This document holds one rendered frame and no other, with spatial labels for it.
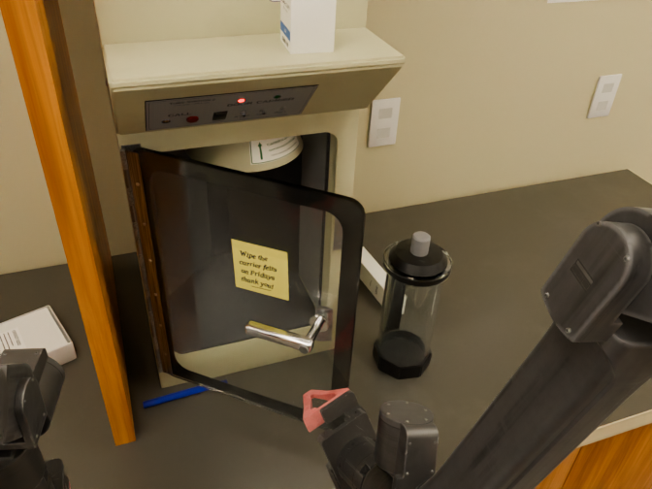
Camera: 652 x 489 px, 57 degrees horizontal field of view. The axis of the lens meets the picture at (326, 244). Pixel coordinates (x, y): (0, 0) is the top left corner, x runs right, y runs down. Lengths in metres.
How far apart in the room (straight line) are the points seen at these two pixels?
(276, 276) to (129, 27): 0.33
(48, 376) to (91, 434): 0.40
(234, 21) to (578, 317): 0.54
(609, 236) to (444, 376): 0.77
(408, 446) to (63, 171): 0.46
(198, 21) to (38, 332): 0.64
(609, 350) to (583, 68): 1.34
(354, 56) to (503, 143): 0.97
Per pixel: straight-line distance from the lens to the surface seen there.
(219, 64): 0.66
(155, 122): 0.72
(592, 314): 0.35
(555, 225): 1.56
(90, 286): 0.78
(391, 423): 0.64
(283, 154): 0.87
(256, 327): 0.76
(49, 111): 0.67
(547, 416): 0.43
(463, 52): 1.44
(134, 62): 0.68
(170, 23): 0.74
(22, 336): 1.16
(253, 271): 0.76
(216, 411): 1.02
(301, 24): 0.69
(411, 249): 0.93
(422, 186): 1.55
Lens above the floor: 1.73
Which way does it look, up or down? 36 degrees down
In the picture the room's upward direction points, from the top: 3 degrees clockwise
